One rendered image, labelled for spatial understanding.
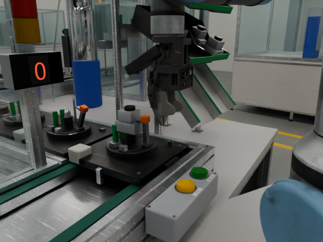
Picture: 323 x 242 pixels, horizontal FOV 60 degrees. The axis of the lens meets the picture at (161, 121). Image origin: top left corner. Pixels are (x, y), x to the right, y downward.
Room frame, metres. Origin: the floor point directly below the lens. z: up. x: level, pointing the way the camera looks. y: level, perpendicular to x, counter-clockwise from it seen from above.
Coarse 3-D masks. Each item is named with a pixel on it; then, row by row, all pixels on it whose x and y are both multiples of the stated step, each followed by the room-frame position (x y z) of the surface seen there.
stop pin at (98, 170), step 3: (99, 168) 0.62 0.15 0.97; (96, 171) 0.61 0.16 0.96; (99, 171) 0.61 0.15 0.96; (102, 171) 0.61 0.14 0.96; (96, 174) 0.61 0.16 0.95; (99, 174) 0.61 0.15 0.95; (102, 174) 0.61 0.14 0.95; (96, 177) 0.61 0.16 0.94; (99, 177) 0.61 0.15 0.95; (102, 177) 0.61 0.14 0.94; (99, 180) 0.61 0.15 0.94; (102, 180) 0.61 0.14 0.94; (99, 183) 0.61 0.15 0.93
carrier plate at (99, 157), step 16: (96, 144) 0.76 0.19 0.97; (160, 144) 0.76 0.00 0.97; (176, 144) 0.76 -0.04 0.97; (80, 160) 0.66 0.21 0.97; (96, 160) 0.65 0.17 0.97; (112, 160) 0.65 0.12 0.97; (128, 160) 0.65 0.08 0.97; (144, 160) 0.65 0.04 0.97; (160, 160) 0.65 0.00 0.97; (112, 176) 0.60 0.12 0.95; (128, 176) 0.57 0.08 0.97; (144, 176) 0.57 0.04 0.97
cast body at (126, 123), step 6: (126, 108) 0.71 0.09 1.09; (132, 108) 0.71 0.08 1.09; (120, 114) 0.71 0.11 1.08; (126, 114) 0.70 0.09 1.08; (132, 114) 0.70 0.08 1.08; (138, 114) 0.72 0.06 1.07; (120, 120) 0.71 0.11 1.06; (126, 120) 0.70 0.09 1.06; (132, 120) 0.70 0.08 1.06; (120, 126) 0.71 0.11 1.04; (126, 126) 0.70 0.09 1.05; (132, 126) 0.69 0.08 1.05; (138, 126) 0.70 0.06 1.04; (126, 132) 0.70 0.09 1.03; (132, 132) 0.69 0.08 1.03; (138, 132) 0.70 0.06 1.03
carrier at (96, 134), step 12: (72, 120) 0.85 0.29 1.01; (48, 132) 0.81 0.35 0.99; (60, 132) 0.80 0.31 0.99; (72, 132) 0.81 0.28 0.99; (84, 132) 0.82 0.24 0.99; (96, 132) 0.86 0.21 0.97; (108, 132) 0.86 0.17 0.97; (48, 144) 0.76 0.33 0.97; (60, 144) 0.76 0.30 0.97; (72, 144) 0.76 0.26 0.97; (84, 144) 0.76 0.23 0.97
